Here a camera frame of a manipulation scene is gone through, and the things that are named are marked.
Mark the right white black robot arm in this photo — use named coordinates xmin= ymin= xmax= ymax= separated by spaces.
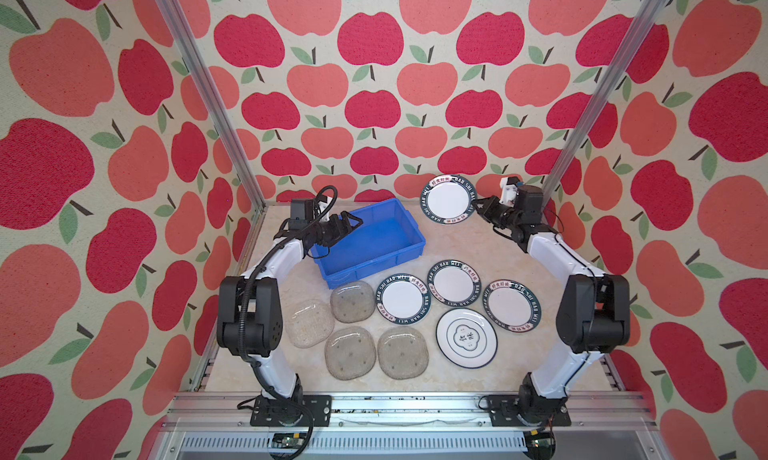
xmin=472 ymin=194 xmax=631 ymax=425

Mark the clear glass plate top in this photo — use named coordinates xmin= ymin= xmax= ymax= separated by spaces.
xmin=330 ymin=280 xmax=375 ymax=323

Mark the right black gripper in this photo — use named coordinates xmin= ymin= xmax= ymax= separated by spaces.
xmin=475 ymin=194 xmax=523 ymax=232

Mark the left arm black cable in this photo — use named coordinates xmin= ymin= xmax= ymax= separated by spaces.
xmin=236 ymin=185 xmax=339 ymax=443

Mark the right aluminium corner post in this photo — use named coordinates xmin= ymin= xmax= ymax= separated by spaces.
xmin=542 ymin=0 xmax=669 ymax=203

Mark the aluminium corner post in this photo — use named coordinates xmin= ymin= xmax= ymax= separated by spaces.
xmin=155 ymin=0 xmax=267 ymax=213
xmin=542 ymin=0 xmax=669 ymax=203

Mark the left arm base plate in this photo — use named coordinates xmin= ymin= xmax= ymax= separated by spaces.
xmin=250 ymin=395 xmax=333 ymax=428

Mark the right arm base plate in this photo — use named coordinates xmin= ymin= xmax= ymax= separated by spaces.
xmin=478 ymin=394 xmax=572 ymax=428

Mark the blue plastic bin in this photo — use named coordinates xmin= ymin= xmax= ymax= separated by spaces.
xmin=311 ymin=198 xmax=426 ymax=289

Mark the green rim plate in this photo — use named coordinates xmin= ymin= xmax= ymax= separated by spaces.
xmin=420 ymin=174 xmax=478 ymax=225
xmin=482 ymin=279 xmax=542 ymax=333
xmin=375 ymin=273 xmax=431 ymax=325
xmin=427 ymin=259 xmax=482 ymax=307

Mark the aluminium front rail frame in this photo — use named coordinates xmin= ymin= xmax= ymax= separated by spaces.
xmin=146 ymin=391 xmax=672 ymax=459

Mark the left aluminium corner post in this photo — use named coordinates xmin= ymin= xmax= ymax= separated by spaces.
xmin=155 ymin=0 xmax=267 ymax=213

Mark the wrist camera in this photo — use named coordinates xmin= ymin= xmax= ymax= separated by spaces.
xmin=289 ymin=199 xmax=319 ymax=229
xmin=500 ymin=175 xmax=523 ymax=205

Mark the white plate black pattern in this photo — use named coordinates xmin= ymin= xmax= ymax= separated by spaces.
xmin=436 ymin=308 xmax=498 ymax=369

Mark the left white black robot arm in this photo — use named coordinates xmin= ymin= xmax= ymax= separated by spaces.
xmin=216 ymin=211 xmax=364 ymax=403

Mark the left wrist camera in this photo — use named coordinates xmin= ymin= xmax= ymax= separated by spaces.
xmin=289 ymin=199 xmax=319 ymax=229

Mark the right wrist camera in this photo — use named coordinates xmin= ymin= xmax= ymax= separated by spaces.
xmin=500 ymin=175 xmax=523 ymax=205

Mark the clear glass plate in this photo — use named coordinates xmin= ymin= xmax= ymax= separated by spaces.
xmin=377 ymin=326 xmax=429 ymax=380
xmin=330 ymin=280 xmax=375 ymax=323
xmin=324 ymin=326 xmax=377 ymax=381
xmin=285 ymin=300 xmax=335 ymax=349

